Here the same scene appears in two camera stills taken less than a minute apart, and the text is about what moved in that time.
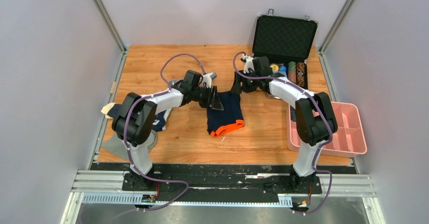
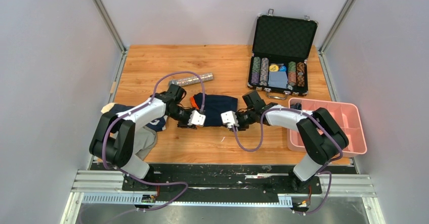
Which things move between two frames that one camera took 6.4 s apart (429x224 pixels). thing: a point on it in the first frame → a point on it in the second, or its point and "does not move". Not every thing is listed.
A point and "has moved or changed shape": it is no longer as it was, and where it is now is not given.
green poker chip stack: [292, 72] does not move
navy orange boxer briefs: [220, 122] has moved or changed shape
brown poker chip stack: [300, 74] does not move
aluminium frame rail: [98, 181] does not move
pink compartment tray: [349, 139] does not move
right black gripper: [237, 88] → [241, 127]
